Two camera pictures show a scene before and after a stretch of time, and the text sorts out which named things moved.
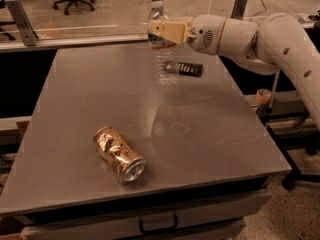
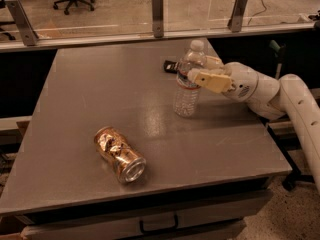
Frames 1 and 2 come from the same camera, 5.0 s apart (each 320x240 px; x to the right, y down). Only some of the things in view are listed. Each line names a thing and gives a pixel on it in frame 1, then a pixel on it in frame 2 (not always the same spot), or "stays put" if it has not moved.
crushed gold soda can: [119, 154] stays put
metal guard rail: [96, 40] stays put
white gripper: [205, 34] → [240, 81]
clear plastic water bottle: [163, 51] → [187, 92]
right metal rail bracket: [240, 3] stays put
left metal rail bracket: [22, 22] stays put
